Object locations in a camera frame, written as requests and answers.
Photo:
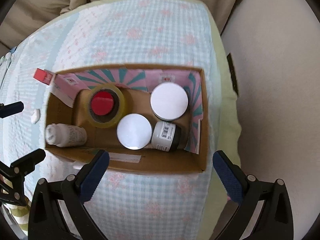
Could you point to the white earbuds case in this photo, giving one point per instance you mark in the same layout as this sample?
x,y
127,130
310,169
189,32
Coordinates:
x,y
35,116

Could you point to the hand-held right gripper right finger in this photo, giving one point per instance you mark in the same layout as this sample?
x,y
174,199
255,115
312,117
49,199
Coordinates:
x,y
226,177

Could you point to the blue checked printed bedsheet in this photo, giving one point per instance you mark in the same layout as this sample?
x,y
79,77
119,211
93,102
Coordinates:
x,y
140,35

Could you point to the red box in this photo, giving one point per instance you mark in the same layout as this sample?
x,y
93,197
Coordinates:
x,y
42,76

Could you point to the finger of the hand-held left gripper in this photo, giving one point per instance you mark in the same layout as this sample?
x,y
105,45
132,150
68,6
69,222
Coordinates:
x,y
11,109
27,163

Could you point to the black flat object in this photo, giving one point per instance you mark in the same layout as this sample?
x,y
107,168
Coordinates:
x,y
233,76

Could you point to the white round jar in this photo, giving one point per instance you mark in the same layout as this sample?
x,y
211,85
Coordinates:
x,y
134,132
169,101

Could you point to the small silver jar red lid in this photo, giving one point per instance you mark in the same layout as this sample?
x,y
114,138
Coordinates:
x,y
102,103

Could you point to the green zigzag cloth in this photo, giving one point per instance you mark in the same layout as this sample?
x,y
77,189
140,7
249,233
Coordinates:
x,y
17,216

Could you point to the white jar black lid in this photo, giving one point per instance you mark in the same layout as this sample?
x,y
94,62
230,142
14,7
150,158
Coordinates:
x,y
166,136

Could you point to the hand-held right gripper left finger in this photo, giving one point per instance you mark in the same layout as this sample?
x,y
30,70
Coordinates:
x,y
96,172

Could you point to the cardboard box with pink lining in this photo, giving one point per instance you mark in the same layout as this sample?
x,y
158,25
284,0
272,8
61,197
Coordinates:
x,y
175,165

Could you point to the white pill bottle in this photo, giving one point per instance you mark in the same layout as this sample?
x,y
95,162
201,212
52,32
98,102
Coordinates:
x,y
66,135

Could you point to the clear tape roll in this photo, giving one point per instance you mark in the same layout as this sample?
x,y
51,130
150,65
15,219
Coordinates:
x,y
120,100

